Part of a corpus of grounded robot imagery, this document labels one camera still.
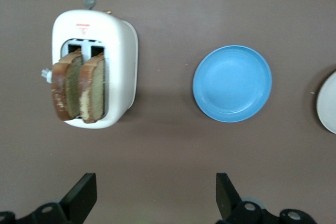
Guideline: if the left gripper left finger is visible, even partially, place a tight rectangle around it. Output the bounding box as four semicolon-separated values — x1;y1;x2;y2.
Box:
0;173;98;224

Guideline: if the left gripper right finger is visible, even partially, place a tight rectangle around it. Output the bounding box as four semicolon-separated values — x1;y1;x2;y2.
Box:
216;173;314;224

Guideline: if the brown bread slice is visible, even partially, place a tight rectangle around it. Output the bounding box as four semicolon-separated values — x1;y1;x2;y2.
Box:
78;52;107;124
51;48;85;121

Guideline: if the blue plate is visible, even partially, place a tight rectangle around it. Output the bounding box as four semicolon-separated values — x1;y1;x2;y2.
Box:
193;45;273;124

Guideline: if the beige plate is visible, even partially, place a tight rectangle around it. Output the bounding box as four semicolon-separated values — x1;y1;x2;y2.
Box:
316;71;336;134

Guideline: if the white two-slot toaster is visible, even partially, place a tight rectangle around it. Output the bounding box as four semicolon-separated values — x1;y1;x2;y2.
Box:
41;0;139;130

